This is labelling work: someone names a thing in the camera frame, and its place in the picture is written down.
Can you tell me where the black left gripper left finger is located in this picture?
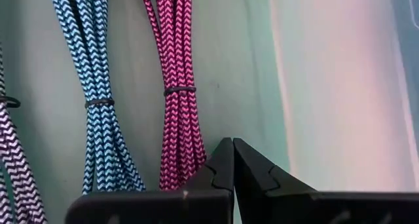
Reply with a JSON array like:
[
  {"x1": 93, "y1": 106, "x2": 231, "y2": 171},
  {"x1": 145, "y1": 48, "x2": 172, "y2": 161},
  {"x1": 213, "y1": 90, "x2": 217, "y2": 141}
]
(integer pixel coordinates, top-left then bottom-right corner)
[{"x1": 65, "y1": 138, "x2": 235, "y2": 224}]

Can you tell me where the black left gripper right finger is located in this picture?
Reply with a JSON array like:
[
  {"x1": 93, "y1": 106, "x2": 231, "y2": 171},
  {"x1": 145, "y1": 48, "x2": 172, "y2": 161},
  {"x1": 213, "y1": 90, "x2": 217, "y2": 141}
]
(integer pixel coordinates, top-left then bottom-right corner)
[{"x1": 234, "y1": 138, "x2": 419, "y2": 224}]

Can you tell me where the maroon braided USB cable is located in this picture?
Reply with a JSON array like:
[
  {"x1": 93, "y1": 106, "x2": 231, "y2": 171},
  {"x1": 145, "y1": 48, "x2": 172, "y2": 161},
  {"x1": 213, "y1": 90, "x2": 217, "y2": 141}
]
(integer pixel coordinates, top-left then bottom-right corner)
[{"x1": 137, "y1": 0, "x2": 209, "y2": 191}]

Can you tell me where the teal braided USB cable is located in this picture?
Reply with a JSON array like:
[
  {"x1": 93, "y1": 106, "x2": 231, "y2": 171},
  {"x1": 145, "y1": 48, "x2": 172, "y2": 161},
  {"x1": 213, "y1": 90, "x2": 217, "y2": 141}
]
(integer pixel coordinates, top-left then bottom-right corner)
[{"x1": 48, "y1": 0, "x2": 147, "y2": 195}]

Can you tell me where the grey braided USB cable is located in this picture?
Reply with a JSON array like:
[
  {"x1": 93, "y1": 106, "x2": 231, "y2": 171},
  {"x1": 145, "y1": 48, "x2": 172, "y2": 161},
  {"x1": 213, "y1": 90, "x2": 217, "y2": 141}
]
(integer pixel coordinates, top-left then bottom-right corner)
[{"x1": 0, "y1": 43, "x2": 48, "y2": 224}]

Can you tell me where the green translucent plastic tray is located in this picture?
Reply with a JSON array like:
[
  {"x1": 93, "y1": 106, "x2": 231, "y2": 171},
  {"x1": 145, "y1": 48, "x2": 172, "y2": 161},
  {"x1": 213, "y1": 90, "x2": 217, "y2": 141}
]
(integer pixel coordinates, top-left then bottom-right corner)
[{"x1": 0, "y1": 0, "x2": 419, "y2": 224}]

